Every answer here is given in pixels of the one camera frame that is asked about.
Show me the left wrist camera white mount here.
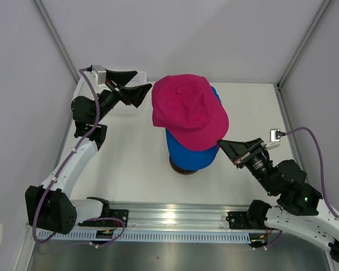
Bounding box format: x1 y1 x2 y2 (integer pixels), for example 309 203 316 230
88 65 106 89

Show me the white plastic basket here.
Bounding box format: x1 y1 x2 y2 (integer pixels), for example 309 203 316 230
73 71 147 116

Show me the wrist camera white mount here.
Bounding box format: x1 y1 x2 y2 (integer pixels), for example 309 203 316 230
264 129 286 150
88 65 106 89

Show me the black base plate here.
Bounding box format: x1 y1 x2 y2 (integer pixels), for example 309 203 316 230
79 209 129 228
225 211 263 230

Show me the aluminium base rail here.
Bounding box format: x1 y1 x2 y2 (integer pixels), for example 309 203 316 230
25 200 333 233

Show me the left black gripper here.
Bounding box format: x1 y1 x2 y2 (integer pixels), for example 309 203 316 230
93 68 151 124

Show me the white slotted cable duct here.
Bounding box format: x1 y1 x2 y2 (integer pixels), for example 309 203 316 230
52 229 265 244

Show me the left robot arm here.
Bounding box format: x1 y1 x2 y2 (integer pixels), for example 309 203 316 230
25 65 152 238

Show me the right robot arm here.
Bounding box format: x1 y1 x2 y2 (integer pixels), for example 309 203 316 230
218 138 339 263

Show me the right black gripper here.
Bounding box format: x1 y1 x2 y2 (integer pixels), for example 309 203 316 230
216 137 277 195

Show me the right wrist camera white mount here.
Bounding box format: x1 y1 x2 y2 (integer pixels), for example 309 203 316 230
264 129 286 150

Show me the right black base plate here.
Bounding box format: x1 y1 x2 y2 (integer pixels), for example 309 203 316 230
225 211 263 230

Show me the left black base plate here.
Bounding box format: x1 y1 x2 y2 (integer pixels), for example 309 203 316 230
79 209 129 228

